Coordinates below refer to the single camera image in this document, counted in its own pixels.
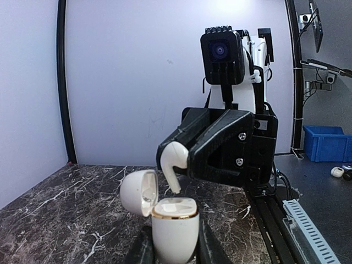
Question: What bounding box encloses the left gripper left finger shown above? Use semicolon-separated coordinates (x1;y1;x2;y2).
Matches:
125;227;154;264

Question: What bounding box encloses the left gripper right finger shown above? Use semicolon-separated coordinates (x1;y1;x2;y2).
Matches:
196;219;232;264

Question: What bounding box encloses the dark case on bench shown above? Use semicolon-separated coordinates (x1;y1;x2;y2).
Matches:
342;164;352;181

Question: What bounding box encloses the right black frame post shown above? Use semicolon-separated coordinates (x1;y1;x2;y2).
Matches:
56;1;77;164

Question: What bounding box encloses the black front rail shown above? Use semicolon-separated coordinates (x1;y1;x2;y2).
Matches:
244;184;304;263

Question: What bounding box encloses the white case on bench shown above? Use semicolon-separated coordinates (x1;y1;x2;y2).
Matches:
331;167;345;178

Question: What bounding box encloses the blue plastic bin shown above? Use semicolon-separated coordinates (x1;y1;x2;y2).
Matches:
303;125;351;162

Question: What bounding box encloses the white slotted cable duct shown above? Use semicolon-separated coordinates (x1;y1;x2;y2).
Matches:
283;199;340;263

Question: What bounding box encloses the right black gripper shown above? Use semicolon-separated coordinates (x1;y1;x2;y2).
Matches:
156;108;278;187

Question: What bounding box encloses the small white charging case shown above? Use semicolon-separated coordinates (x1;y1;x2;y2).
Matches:
119;169;200;263

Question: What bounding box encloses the monitor on bench arm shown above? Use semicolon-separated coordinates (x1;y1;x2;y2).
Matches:
298;0;323;53

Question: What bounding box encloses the white stem earbud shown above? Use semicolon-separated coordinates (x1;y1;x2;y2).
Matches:
160;141;189;194

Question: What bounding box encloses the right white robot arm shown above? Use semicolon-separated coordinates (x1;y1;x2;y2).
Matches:
156;26;278;193

